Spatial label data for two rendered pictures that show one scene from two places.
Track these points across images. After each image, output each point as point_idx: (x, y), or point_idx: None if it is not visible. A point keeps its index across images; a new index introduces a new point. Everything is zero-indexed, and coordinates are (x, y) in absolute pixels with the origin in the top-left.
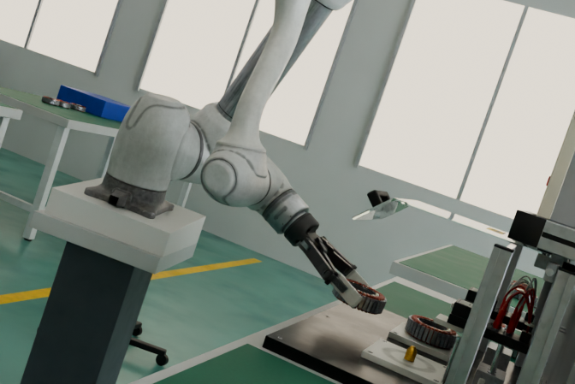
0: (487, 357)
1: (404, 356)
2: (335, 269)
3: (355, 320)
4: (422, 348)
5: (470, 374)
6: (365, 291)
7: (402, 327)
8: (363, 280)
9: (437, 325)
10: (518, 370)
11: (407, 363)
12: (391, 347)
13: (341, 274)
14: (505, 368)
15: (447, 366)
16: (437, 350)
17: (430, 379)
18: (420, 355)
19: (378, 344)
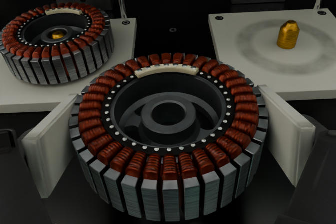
0: None
1: (277, 51)
2: (319, 143)
3: (87, 185)
4: (133, 56)
5: (153, 12)
6: (116, 110)
7: (38, 93)
8: (62, 116)
9: (27, 28)
10: None
11: (314, 41)
12: (262, 70)
13: (299, 122)
14: None
15: None
16: (123, 37)
17: (329, 16)
18: (216, 42)
19: (285, 85)
